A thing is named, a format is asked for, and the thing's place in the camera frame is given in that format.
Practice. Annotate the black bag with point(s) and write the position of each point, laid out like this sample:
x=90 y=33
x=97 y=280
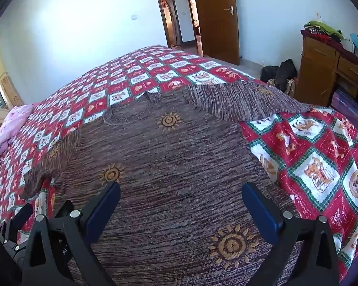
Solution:
x=269 y=73
x=287 y=73

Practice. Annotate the brown patterned bag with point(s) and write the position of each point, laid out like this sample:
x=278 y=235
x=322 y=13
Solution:
x=289 y=88

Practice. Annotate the wooden desk with drawers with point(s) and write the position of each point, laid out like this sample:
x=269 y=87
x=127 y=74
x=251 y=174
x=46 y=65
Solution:
x=316 y=65

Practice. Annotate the small red door decoration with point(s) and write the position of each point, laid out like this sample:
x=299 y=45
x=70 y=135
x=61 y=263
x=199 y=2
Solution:
x=164 y=4

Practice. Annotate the yellow curtain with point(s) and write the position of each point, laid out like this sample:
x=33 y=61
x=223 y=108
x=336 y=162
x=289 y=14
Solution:
x=6 y=86

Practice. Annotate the pink pillow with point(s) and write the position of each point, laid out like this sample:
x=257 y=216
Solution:
x=12 y=125

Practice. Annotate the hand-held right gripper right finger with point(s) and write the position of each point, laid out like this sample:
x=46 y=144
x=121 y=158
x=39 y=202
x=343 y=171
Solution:
x=261 y=211

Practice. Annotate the green folded cloth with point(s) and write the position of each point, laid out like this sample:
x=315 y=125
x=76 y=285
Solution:
x=322 y=27

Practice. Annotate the wooden inner door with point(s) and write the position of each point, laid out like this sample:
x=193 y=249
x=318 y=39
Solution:
x=170 y=20

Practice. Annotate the purple box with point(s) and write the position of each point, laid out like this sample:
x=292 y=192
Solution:
x=346 y=104

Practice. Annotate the brown knit sweater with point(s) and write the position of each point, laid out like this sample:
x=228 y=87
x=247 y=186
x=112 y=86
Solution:
x=173 y=161

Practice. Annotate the dark red cloth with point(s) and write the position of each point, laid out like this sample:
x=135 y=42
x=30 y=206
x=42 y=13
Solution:
x=313 y=32

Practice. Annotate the red checked printed bedspread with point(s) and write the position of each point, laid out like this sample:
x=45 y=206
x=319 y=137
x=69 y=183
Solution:
x=316 y=166

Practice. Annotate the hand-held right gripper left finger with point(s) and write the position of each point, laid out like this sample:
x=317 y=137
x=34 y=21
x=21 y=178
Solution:
x=103 y=211

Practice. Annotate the brown wooden door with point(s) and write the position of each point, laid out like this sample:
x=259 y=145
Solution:
x=217 y=29

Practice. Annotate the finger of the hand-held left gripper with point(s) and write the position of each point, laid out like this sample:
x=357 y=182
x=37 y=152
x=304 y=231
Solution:
x=19 y=219
x=64 y=208

